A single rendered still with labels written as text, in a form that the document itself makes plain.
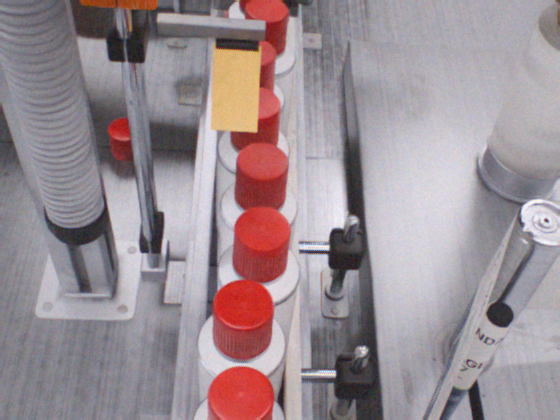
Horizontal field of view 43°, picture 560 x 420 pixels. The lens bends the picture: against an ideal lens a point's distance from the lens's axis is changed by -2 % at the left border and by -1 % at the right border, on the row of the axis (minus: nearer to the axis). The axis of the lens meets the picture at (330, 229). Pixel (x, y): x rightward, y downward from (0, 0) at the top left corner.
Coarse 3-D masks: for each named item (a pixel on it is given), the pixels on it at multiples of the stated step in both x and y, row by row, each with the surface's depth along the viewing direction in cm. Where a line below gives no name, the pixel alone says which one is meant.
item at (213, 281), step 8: (216, 232) 66; (216, 240) 65; (216, 248) 65; (216, 256) 64; (216, 264) 64; (216, 272) 63; (216, 280) 63; (208, 288) 62; (216, 288) 62; (208, 296) 62; (208, 304) 61; (208, 312) 61; (280, 392) 57; (280, 400) 57
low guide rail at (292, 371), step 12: (288, 24) 80; (288, 36) 79; (288, 132) 70; (288, 180) 66; (300, 336) 57; (288, 348) 56; (300, 348) 56; (288, 360) 55; (300, 360) 55; (288, 372) 54; (300, 372) 55; (288, 384) 54; (300, 384) 54; (288, 396) 53; (300, 396) 53; (288, 408) 53; (300, 408) 53
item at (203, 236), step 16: (224, 16) 72; (208, 96) 65; (208, 112) 63; (208, 128) 62; (208, 144) 61; (208, 160) 60; (208, 176) 59; (208, 192) 58; (208, 208) 57; (208, 224) 56; (208, 240) 55; (208, 256) 54; (192, 272) 53; (208, 272) 54; (192, 288) 52; (192, 304) 52; (192, 320) 51; (192, 336) 50; (192, 352) 49; (192, 368) 49; (192, 384) 48; (192, 400) 47; (192, 416) 47
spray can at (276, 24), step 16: (256, 0) 54; (272, 0) 54; (256, 16) 53; (272, 16) 53; (272, 32) 54; (288, 48) 57; (288, 64) 56; (288, 80) 57; (288, 96) 59; (288, 112) 61
